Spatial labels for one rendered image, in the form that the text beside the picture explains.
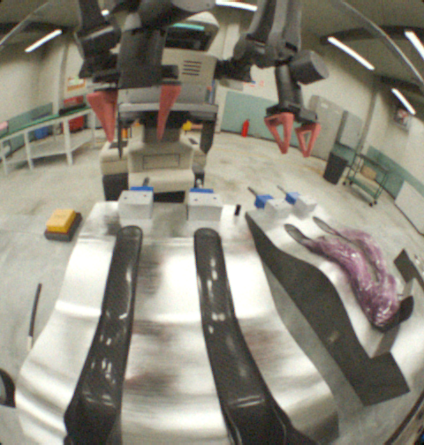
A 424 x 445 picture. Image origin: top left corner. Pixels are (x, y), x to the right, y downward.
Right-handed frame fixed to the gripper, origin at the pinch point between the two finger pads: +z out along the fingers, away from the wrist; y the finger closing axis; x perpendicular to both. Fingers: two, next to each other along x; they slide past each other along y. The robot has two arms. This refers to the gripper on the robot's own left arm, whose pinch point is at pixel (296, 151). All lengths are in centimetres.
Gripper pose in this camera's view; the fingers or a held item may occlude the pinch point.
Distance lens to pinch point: 39.9
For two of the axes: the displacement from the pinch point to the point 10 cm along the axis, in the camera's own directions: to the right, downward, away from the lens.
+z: 0.3, 9.7, 2.5
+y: 9.2, -1.2, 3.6
